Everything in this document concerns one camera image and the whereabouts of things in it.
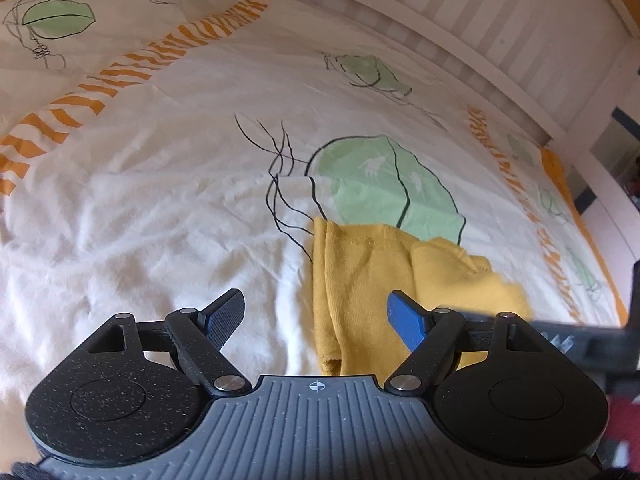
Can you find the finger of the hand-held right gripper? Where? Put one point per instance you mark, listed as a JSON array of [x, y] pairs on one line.
[[530, 322]]

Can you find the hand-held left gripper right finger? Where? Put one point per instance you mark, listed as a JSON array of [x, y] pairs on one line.
[[407, 324]]

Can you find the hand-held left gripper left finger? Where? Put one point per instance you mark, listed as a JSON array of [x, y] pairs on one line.
[[226, 319]]

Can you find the yellow knit sweater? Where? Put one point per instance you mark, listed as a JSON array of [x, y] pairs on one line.
[[350, 285]]

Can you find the white leaf printed duvet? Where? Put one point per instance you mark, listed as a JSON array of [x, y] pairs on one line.
[[150, 185]]

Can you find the white bed frame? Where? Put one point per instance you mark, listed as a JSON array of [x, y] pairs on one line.
[[525, 107]]

